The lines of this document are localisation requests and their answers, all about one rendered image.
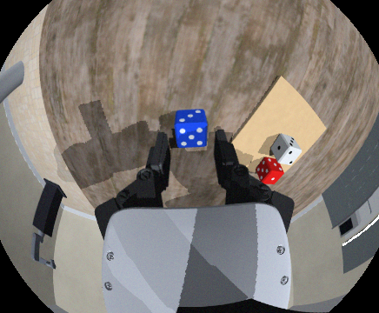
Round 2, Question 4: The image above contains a red die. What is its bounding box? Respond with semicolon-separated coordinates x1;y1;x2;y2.
256;157;284;184

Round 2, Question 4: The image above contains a blue die with white pips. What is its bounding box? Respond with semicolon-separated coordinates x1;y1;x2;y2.
175;110;207;148

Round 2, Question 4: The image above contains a beige flat mat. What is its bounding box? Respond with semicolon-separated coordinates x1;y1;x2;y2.
229;75;326;173

